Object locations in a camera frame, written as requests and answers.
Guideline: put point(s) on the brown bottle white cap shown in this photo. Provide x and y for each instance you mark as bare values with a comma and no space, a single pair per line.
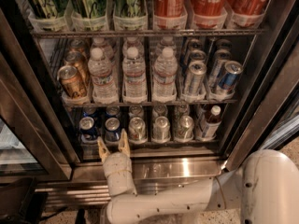
209,124

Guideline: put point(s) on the blue pepsi can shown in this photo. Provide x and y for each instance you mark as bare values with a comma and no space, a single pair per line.
91,112
88,129
113,130
113,112

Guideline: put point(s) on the blue pepsi can front left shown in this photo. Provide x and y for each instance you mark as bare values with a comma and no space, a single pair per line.
88,129

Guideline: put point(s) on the gold can front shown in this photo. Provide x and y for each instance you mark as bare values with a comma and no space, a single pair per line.
71,81

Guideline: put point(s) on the water bottle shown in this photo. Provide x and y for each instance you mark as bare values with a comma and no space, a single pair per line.
164,76
104,86
134,77

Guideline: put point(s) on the blue silver energy can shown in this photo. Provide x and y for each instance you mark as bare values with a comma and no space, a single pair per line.
230,74

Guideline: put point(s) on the water bottle front right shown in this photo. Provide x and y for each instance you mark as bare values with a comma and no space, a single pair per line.
164,76

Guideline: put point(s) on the gold can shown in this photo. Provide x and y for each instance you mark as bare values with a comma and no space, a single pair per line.
71,81
76,59

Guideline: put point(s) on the fridge glass door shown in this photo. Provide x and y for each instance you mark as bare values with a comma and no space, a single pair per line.
21,96
268,92

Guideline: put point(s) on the fridge glass door right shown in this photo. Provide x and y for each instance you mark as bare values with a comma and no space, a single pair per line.
268,92

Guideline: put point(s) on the green can top middle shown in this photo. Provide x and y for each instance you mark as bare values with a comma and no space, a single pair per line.
90,0

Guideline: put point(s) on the gold can middle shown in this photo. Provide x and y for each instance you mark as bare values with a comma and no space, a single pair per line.
76,59

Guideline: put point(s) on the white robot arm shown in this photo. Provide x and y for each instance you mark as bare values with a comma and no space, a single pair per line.
265,188

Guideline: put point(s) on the red coca-cola can left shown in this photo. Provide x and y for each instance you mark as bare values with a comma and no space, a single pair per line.
168,8

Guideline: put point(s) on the fridge glass door left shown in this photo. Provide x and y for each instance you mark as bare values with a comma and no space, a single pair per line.
21,96

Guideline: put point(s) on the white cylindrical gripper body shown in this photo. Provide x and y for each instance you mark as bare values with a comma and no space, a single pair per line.
116,163

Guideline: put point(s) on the silver green can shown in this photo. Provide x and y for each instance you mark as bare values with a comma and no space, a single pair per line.
184,130
137,130

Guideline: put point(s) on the green can top right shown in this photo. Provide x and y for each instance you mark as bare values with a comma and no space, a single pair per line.
129,8

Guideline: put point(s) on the steel fridge base grille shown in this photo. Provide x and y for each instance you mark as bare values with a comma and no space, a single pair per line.
88,186

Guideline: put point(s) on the water bottle front middle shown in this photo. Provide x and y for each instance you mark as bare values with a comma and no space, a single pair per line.
134,77

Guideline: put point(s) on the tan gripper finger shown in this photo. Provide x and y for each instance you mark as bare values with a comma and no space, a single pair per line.
124,146
102,149

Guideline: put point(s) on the water bottle front left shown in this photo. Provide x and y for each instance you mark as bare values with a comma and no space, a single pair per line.
104,86

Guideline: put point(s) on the blue pepsi can rear left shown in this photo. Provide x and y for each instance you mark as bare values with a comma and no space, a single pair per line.
91,112

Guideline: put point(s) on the silver energy can front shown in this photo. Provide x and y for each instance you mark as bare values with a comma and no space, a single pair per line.
194,79

